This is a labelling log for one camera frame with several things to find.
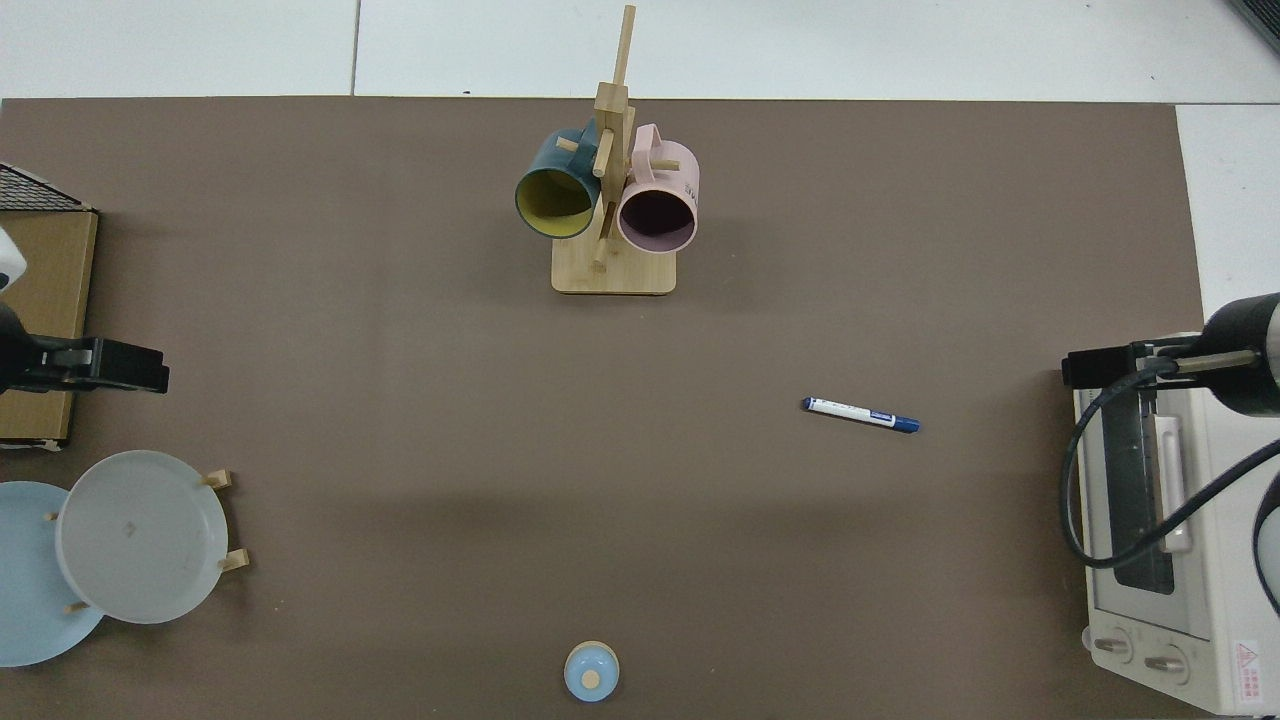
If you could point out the light blue plate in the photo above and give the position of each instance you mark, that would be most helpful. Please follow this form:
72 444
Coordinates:
30 580

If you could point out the wooden plate rack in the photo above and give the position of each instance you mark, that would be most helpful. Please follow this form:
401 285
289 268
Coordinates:
235 560

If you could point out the grey plate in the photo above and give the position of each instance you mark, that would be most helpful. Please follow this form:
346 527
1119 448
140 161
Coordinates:
140 540

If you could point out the wooden cup stand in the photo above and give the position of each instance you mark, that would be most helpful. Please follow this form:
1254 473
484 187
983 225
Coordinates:
612 275

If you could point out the small blue round thing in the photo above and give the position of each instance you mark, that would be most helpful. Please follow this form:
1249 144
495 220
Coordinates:
590 670

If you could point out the dark grey equipment edge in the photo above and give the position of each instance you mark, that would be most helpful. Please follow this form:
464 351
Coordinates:
1262 18

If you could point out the blue and white marker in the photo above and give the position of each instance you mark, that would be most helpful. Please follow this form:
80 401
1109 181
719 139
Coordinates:
860 413

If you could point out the pink mug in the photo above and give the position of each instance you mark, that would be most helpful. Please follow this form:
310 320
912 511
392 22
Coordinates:
670 165

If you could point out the pale toaster oven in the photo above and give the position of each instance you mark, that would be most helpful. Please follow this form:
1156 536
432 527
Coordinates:
1215 600

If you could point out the brown table cloth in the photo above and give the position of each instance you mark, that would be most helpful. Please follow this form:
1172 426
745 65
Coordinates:
400 400

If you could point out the dark teal mug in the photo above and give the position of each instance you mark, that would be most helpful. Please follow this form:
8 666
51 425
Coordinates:
545 165

